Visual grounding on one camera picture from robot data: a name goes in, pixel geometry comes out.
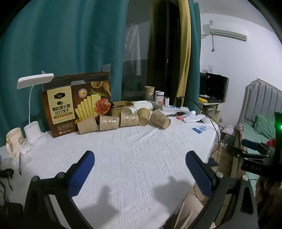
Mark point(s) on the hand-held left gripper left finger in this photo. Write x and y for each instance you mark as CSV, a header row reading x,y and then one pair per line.
x,y
81,172

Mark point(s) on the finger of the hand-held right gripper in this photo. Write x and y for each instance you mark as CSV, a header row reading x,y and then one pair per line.
x,y
233,151
250,144

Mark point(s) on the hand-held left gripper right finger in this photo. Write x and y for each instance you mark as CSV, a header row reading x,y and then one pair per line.
x,y
198,176

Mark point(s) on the brown paper cup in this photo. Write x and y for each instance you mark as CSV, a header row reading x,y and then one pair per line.
x,y
149,92
87,126
128,110
108,123
143,117
128,120
159,119

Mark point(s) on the person's right hand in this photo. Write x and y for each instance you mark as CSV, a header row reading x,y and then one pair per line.
x,y
264,187

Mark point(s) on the green bed sheet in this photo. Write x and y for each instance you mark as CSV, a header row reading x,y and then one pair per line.
x,y
251,132

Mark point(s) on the green pillow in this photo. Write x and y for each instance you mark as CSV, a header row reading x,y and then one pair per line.
x,y
264,126

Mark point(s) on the blue card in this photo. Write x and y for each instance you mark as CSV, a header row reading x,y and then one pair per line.
x,y
199,129

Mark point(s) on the white tape roll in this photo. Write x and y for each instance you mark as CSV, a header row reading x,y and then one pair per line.
x,y
207,120

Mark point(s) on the small white desk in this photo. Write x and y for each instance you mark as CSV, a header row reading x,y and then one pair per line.
x,y
214,107

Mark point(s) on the grey padded headboard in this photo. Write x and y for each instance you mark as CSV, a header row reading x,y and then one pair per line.
x,y
260,96

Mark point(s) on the white plastic wrapper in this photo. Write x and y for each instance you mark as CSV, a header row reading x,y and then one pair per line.
x,y
191,117

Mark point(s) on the white textured tablecloth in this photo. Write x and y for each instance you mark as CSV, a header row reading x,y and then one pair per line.
x,y
132,154

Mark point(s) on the yellow cloth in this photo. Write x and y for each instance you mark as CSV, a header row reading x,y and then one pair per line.
x,y
203,100

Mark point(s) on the small white case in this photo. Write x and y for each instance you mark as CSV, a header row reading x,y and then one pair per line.
x,y
24,150

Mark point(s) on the white desk lamp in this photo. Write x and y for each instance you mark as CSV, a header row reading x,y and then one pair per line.
x,y
33,134

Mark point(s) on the black scissors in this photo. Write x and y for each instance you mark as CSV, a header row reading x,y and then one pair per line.
x,y
179,113

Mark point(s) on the brown cracker box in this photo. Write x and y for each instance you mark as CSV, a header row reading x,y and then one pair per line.
x,y
63,110

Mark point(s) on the black monitor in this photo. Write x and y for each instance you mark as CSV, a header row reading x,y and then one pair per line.
x,y
217,87

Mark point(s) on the white power strip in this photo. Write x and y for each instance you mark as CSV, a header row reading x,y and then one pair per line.
x,y
176,108

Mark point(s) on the black box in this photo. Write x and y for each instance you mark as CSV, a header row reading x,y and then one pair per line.
x,y
179,101

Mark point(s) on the brown paper bowl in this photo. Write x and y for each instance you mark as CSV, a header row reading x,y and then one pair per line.
x,y
119,109

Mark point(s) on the cream ceramic mug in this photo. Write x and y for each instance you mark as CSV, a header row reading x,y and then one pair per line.
x,y
15,136

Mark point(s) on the white charger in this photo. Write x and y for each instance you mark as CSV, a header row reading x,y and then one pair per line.
x,y
167,102

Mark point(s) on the pink label jar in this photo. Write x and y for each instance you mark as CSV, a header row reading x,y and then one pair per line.
x,y
159,99

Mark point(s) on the white takeaway bowl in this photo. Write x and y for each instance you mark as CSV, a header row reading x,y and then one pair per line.
x,y
143,104

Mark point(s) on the teal curtain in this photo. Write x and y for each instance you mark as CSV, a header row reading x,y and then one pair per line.
x,y
195,55
66,37

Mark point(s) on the white air conditioner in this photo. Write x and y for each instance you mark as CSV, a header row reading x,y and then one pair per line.
x,y
224,32

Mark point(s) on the yellow curtain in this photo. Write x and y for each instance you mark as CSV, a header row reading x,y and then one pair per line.
x,y
185,44

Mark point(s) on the dark glass door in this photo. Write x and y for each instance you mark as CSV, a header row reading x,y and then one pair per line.
x,y
154,44

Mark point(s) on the white wall socket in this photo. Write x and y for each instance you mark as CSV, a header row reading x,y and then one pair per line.
x,y
210,69

